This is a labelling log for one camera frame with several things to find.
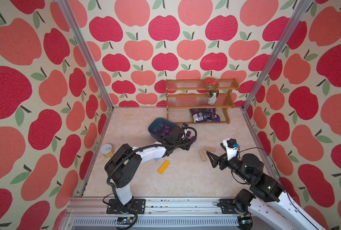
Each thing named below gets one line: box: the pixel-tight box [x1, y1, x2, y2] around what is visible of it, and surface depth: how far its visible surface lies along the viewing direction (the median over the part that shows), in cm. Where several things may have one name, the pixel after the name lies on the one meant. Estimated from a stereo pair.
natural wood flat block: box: [204, 146, 216, 152], surface depth 98 cm
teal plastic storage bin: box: [148, 117, 181, 139], surface depth 109 cm
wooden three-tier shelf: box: [166, 78, 240, 126], surface depth 114 cm
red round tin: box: [203, 77, 219, 91], surface depth 93 cm
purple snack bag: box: [189, 107, 221, 124], surface depth 109 cm
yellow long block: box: [157, 160, 171, 175], surface depth 90 cm
